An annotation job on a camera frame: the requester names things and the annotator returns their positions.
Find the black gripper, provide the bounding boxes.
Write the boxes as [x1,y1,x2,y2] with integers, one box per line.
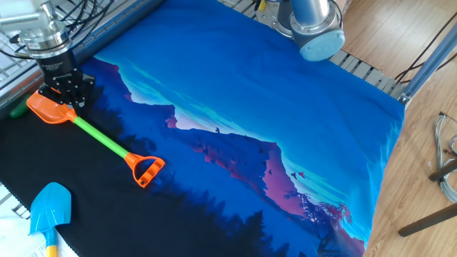
[35,49,96,110]

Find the orange shovel with green shaft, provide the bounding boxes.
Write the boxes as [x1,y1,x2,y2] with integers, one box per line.
[26,89,167,189]

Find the green oval object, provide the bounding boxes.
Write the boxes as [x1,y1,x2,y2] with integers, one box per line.
[9,94,33,120]

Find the blue shovel with yellow shaft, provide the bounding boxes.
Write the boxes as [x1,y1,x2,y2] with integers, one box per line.
[29,181,73,257]

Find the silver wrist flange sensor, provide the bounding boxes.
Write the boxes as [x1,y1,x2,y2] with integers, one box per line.
[9,19,74,61]

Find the white printed papers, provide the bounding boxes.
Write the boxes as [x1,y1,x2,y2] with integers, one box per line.
[0,213,80,257]

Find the mountain landscape printed cloth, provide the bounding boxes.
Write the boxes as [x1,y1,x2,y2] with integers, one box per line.
[0,0,406,257]

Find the dark furniture leg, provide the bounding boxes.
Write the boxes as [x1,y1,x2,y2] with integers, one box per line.
[397,202,457,238]
[428,158,457,183]

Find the black cable bundle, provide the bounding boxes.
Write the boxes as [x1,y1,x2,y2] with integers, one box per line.
[0,0,115,60]

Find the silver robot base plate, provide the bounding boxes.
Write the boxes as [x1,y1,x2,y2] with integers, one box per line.
[249,0,338,61]

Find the black floor cable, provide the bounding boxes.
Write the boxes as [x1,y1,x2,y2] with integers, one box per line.
[393,10,457,86]

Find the aluminium frame post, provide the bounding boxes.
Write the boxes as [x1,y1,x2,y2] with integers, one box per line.
[397,21,457,107]

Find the grey wire bundle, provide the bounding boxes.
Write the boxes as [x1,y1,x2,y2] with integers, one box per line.
[433,111,457,204]

